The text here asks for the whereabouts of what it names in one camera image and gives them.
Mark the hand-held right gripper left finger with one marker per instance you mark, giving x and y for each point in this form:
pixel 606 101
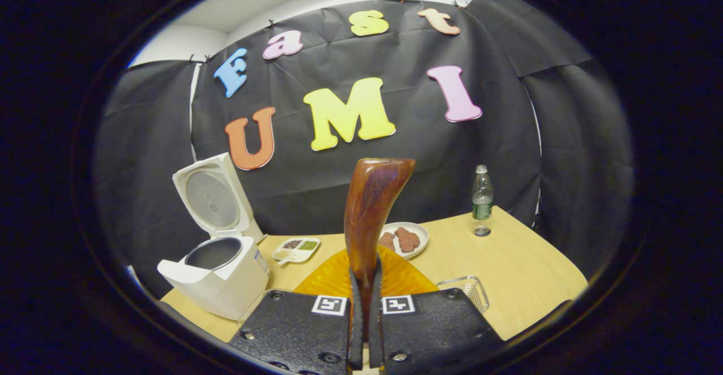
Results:
pixel 356 335

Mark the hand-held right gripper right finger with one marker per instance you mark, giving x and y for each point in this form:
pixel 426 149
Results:
pixel 375 335

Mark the brown wooden spoon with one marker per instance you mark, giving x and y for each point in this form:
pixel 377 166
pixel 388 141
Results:
pixel 370 205

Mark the white rice cooker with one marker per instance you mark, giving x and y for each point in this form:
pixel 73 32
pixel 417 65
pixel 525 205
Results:
pixel 226 279

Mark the brown meat piece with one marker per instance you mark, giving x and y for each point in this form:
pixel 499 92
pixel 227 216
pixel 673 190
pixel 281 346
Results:
pixel 387 241
pixel 406 239

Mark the white compartment dish of beans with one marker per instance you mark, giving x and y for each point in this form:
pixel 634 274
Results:
pixel 296 249

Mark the white round plate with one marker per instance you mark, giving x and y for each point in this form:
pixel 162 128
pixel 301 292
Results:
pixel 421 234

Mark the green label plastic bottle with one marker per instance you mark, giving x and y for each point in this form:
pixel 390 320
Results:
pixel 482 203

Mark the black backdrop cloth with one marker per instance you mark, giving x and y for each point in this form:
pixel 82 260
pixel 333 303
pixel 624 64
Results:
pixel 508 138

